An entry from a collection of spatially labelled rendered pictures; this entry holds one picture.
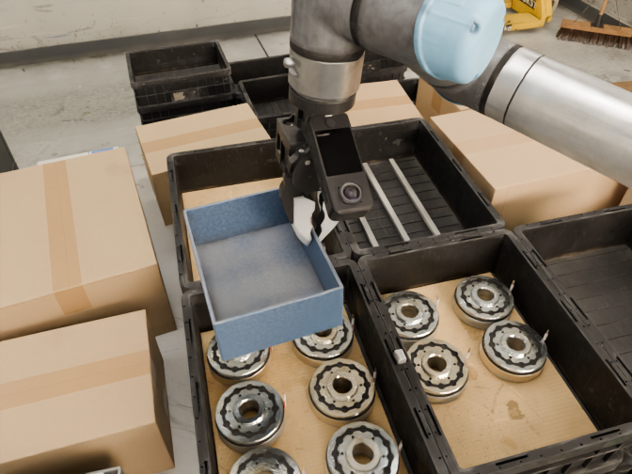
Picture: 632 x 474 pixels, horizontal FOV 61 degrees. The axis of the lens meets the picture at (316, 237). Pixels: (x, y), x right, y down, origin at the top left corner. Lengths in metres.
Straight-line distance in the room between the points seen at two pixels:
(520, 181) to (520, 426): 0.53
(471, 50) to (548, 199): 0.88
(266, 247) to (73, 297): 0.42
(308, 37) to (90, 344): 0.64
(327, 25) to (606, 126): 0.26
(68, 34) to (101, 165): 2.79
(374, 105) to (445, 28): 1.04
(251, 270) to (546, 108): 0.40
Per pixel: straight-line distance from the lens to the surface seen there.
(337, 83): 0.54
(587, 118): 0.55
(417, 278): 1.01
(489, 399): 0.92
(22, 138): 3.30
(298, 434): 0.85
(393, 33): 0.47
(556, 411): 0.95
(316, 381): 0.86
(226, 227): 0.75
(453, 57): 0.45
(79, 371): 0.95
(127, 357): 0.94
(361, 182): 0.55
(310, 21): 0.52
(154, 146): 1.37
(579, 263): 1.18
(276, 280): 0.70
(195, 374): 0.80
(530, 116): 0.56
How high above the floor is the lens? 1.60
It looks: 44 degrees down
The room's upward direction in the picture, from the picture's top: straight up
